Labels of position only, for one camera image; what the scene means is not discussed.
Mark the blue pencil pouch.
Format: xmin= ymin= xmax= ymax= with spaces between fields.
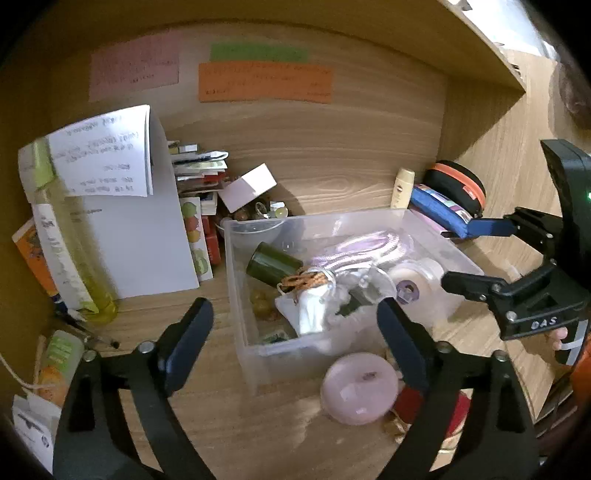
xmin=410 ymin=184 xmax=474 ymax=239

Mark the small white cardboard box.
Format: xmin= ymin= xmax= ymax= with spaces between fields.
xmin=218 ymin=163 xmax=276 ymax=213

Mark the orange booklet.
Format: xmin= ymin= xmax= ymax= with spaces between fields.
xmin=12 ymin=218 xmax=59 ymax=300

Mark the white drawstring cloth pouch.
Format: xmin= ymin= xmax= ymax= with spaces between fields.
xmin=274 ymin=267 xmax=352 ymax=337

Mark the white hp box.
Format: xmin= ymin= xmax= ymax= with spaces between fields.
xmin=12 ymin=393 xmax=61 ymax=474

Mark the yellow-green spray bottle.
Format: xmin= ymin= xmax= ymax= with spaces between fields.
xmin=18 ymin=137 xmax=117 ymax=326

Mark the white hanging cord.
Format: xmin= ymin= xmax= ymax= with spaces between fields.
xmin=0 ymin=352 xmax=43 ymax=391

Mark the white round tape container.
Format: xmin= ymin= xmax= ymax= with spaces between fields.
xmin=388 ymin=258 xmax=445 ymax=305

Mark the wooden shelf board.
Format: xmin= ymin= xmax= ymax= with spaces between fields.
xmin=438 ymin=1 xmax=526 ymax=93

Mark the cream lotion bottle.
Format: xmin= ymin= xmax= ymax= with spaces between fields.
xmin=390 ymin=168 xmax=415 ymax=209

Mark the dark green cylinder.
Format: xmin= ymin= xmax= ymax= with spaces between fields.
xmin=246 ymin=242 xmax=304 ymax=288

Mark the green sticky note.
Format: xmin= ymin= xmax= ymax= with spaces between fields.
xmin=209 ymin=42 xmax=310 ymax=63

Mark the orange sticky note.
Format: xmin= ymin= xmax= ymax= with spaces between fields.
xmin=197 ymin=61 xmax=334 ymax=104

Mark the clear plastic storage bin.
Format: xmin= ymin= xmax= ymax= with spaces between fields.
xmin=223 ymin=209 xmax=482 ymax=392

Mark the white folded paper stand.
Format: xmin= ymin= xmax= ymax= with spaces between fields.
xmin=47 ymin=104 xmax=198 ymax=299

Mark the pink striped bag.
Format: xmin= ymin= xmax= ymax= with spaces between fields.
xmin=310 ymin=230 xmax=414 ymax=276

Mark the green orange tube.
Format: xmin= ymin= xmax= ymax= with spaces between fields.
xmin=37 ymin=330 xmax=84 ymax=407

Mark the small clear bowl of trinkets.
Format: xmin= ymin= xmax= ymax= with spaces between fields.
xmin=215 ymin=198 xmax=290 ymax=236

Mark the pink round compact fan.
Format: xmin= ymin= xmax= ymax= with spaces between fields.
xmin=320 ymin=352 xmax=399 ymax=426

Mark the stack of books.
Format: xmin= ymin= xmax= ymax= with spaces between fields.
xmin=168 ymin=141 xmax=229 ymax=216

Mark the fruit picture card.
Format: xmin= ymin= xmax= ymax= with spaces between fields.
xmin=180 ymin=197 xmax=213 ymax=282

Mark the right hand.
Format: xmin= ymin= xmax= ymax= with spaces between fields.
xmin=549 ymin=327 xmax=569 ymax=351

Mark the black orange round case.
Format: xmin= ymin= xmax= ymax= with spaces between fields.
xmin=423 ymin=160 xmax=487 ymax=218

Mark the pink sticky note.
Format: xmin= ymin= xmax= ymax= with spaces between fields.
xmin=88 ymin=31 xmax=181 ymax=102

